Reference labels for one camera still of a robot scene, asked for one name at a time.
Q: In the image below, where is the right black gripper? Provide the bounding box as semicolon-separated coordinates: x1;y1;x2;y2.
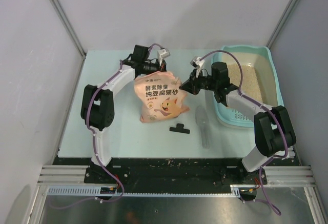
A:
179;68;218;95

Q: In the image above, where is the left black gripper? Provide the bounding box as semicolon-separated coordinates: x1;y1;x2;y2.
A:
141;58;173;84

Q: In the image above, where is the clear plastic scoop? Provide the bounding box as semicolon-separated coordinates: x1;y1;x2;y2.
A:
195;106;210;149

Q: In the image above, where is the orange cat litter bag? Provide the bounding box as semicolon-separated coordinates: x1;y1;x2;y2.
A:
134;71;190;123

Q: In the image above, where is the black bag clip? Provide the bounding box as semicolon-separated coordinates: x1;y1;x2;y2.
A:
169;123;190;134

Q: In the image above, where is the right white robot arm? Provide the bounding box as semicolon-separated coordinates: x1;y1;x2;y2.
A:
179;59;296;184

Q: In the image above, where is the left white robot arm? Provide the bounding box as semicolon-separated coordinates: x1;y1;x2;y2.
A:
80;43;170;183

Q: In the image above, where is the tan cat litter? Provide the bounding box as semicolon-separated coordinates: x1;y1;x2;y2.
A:
227;64;263;103

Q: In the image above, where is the teal litter box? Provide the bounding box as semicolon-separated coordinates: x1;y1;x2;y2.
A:
210;45;286;129

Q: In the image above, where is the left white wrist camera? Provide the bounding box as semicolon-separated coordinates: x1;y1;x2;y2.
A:
157;48;170;66

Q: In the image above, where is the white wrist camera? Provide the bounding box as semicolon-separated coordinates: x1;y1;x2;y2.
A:
157;48;170;66
190;56;205;78

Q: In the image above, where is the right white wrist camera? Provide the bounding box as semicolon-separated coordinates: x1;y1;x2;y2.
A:
190;56;205;78

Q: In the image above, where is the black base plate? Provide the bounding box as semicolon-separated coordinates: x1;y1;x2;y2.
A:
52;157;300;186

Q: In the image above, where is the white slotted cable duct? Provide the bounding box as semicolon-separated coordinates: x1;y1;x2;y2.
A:
46;185;257;197

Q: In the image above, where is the left aluminium corner post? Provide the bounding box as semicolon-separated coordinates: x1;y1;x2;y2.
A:
37;0;87;58

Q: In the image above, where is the aluminium corner post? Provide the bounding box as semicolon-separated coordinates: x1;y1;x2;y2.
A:
266;0;301;49
37;0;87;58

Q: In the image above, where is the aluminium frame rail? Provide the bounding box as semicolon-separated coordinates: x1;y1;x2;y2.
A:
37;129;328;224

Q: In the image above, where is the right aluminium corner post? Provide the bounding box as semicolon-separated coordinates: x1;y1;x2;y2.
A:
266;0;301;49

